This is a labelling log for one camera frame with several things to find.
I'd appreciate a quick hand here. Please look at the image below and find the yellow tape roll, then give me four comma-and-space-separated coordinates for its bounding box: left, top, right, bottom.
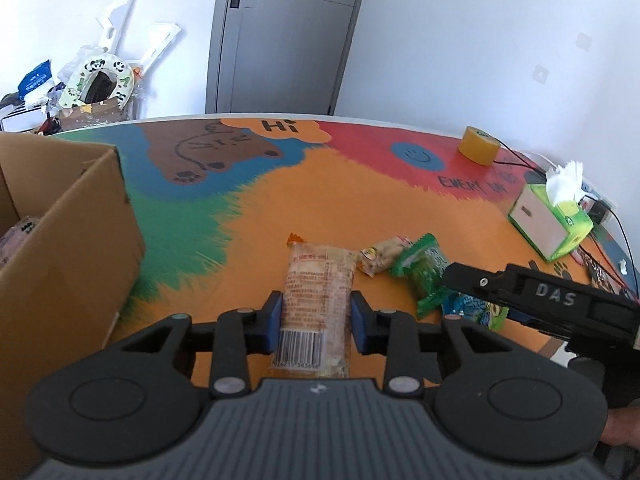
458, 126, 500, 166

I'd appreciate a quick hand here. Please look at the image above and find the blue white packet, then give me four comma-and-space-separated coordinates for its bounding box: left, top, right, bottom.
14, 59, 54, 99

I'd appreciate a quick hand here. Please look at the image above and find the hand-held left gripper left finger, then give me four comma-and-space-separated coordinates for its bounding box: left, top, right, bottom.
121, 290, 284, 399

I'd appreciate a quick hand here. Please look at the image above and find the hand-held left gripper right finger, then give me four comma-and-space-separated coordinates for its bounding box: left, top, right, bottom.
349, 290, 516, 400

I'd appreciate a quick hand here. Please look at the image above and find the blue green candy packet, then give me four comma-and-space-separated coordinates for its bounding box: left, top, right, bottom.
439, 292, 509, 332

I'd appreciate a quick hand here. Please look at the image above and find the small beige snack packet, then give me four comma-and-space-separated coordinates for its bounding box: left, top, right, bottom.
357, 236, 416, 279

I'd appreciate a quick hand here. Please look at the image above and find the black charger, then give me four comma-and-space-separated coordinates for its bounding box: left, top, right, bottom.
579, 194, 614, 222

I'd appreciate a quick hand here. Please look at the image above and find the colourful cartoon table mat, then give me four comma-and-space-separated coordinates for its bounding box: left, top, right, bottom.
50, 116, 640, 391

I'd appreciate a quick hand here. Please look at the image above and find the grey door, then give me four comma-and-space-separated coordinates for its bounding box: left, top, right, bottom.
204, 0, 374, 116

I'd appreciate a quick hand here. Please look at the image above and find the panda print seat ring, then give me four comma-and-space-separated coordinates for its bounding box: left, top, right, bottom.
64, 54, 135, 111

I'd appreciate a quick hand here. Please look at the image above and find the short white plastic bracket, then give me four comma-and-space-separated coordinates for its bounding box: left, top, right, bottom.
132, 22, 181, 74

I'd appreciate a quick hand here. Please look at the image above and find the person's right hand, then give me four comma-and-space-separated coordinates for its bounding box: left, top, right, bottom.
602, 407, 640, 445

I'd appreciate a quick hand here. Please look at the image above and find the tan biscuit packet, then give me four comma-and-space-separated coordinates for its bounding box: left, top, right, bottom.
269, 232, 357, 381

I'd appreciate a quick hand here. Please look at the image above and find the brown cardboard box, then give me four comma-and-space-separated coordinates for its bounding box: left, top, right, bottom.
0, 132, 147, 480

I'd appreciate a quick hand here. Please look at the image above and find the long white plastic bracket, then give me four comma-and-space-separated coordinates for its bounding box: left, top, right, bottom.
94, 0, 150, 57

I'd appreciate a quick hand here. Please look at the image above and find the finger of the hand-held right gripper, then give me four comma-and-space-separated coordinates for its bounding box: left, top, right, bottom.
439, 260, 507, 312

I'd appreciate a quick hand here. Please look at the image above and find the dark green snack packet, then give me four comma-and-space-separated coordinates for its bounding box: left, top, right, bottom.
389, 233, 451, 320

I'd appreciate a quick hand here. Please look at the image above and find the small taped cardboard box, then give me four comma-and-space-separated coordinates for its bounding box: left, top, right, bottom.
57, 97, 127, 129

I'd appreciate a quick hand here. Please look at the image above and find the green tissue box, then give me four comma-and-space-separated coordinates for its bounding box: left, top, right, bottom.
507, 160, 595, 264

